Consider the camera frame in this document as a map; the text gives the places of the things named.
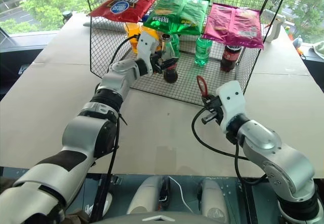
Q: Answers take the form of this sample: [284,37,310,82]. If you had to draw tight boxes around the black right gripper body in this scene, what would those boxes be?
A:
[200,99,225,125]

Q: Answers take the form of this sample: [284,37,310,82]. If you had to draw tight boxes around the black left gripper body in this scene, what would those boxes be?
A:
[149,54,165,75]

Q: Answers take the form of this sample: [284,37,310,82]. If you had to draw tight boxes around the glass cola bottle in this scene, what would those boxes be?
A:
[160,32,180,84]

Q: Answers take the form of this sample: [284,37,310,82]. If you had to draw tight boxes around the red bottle opener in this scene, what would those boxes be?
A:
[196,75,210,98]

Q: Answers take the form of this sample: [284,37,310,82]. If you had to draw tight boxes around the dark green plastic bottle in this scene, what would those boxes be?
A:
[171,33,182,59]

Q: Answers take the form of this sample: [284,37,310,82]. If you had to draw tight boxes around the orange juice bottle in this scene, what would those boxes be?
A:
[123,22,160,56]

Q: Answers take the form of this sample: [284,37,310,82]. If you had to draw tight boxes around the green plastic soda bottle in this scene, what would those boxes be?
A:
[194,36,214,67]

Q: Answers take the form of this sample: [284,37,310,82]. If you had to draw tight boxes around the plastic cola bottle red label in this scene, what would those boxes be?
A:
[219,44,243,73]

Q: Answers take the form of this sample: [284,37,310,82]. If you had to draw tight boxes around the white spray bottle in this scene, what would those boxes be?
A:
[264,8,287,43]

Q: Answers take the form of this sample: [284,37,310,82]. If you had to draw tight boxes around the green chips bag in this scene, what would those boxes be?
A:
[143,0,210,36]

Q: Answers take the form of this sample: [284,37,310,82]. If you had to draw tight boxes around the red chips bag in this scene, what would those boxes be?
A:
[87,0,165,23]

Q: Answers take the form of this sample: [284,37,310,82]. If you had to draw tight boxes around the pink chips bag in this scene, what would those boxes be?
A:
[200,3,265,50]

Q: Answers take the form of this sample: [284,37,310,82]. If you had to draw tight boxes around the white rounded robot leg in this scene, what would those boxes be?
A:
[126,175,164,215]
[200,178,230,224]

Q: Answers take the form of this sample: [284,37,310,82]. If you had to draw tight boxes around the black cup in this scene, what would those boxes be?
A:
[61,11,73,24]

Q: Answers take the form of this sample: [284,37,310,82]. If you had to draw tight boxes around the small grey plush toy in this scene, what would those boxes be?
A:
[292,35,304,48]

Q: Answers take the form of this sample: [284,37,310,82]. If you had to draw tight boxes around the grey robot torso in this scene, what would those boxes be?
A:
[140,209,205,224]

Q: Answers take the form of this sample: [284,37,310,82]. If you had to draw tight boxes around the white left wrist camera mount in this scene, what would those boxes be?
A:
[136,31,159,77]

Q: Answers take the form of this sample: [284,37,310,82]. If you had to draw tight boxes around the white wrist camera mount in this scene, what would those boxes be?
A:
[215,80,247,134]
[136,31,159,77]

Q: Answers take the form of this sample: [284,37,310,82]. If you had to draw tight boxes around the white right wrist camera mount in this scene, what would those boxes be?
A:
[215,80,247,134]

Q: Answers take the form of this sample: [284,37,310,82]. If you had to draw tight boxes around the black wire rack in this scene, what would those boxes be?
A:
[83,0,292,107]

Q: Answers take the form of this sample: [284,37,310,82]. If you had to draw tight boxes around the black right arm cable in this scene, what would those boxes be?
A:
[191,107,268,186]

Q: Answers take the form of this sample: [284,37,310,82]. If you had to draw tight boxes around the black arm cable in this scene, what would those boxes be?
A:
[91,33,141,224]
[191,107,268,186]

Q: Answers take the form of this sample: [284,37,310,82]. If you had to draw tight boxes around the thin white cable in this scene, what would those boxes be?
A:
[169,175,194,214]

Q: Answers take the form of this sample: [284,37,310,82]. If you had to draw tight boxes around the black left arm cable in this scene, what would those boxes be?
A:
[91,33,141,224]

